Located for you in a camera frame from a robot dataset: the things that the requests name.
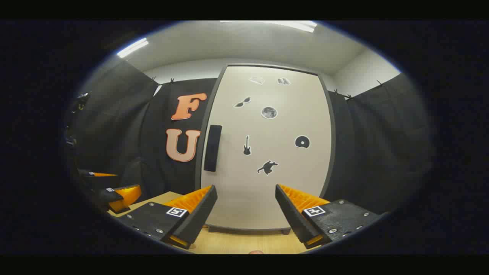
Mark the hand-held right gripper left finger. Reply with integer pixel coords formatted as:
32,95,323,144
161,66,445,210
115,185,218,250

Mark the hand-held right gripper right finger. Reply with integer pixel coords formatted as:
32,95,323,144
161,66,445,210
275,184,391,249

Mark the white cabinet door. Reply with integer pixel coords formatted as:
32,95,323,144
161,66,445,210
201,65,333,230

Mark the grey cabinet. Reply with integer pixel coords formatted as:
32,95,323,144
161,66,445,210
195,63,337,235

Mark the black door handle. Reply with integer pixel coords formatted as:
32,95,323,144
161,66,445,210
204,125,222,172

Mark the long ceiling light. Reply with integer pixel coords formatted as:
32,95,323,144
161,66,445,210
117,37,149,58

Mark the black backdrop cloth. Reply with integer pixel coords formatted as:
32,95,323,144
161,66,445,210
71,59,432,214

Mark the wide ceiling light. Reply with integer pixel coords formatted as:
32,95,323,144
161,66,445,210
220,20,317,33

